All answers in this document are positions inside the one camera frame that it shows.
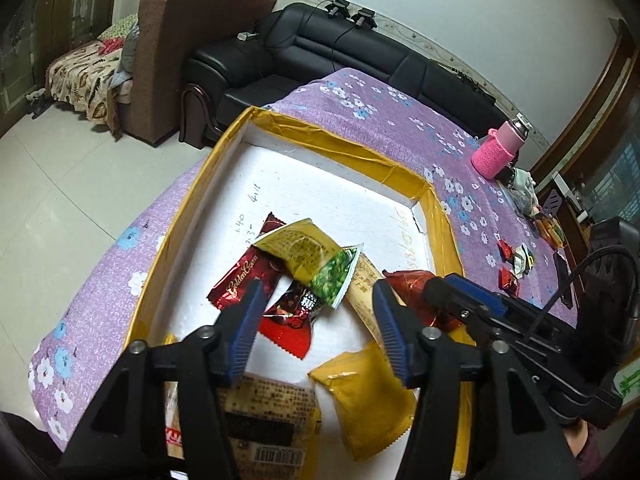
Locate red shiny snack bag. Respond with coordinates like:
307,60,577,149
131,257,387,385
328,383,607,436
383,270,462,333

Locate red chocolate candy packet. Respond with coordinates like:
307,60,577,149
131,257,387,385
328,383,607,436
498,266,520,298

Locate beige cracker packet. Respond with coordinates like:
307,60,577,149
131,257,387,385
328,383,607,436
346,254,384,348

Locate dark red foil snack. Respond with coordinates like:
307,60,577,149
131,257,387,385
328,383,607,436
207,211,289,311

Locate green yellow pea snack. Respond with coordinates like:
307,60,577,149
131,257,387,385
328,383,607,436
253,218,362,309

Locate red candy wrapper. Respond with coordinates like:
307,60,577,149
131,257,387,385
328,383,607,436
498,240,514,263

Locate yellow packet in box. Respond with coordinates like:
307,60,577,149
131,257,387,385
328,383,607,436
309,342,418,462

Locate white green snack packet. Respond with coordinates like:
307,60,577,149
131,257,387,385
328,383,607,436
512,244,535,280

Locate black smartphone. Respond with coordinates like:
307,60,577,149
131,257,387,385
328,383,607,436
553,252,574,309

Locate barcode snack packet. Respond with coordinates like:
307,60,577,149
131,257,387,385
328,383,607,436
164,374,324,480

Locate orange snack boxes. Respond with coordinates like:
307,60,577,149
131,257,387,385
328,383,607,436
534,214,566,250

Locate white plastic bag pile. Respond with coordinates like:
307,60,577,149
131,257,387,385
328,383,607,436
506,168,541,218

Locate purple floral tablecloth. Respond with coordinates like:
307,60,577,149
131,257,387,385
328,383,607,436
28,69,558,448

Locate pink sleeved thermos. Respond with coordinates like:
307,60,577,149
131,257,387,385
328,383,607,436
471,114,532,180

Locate yellow cardboard box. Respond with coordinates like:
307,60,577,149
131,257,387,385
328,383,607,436
121,105,476,480

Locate black leather sofa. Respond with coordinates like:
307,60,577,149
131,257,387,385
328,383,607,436
180,3,506,148

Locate floral blanket bed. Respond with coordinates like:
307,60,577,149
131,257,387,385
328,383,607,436
46,13,138,133

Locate brown armchair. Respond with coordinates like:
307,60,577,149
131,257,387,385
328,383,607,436
112,0,277,145

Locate wooden cabinet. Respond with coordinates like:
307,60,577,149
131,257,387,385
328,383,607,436
1,0,114,132

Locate black cable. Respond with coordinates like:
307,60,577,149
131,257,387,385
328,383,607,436
524,244,640,340

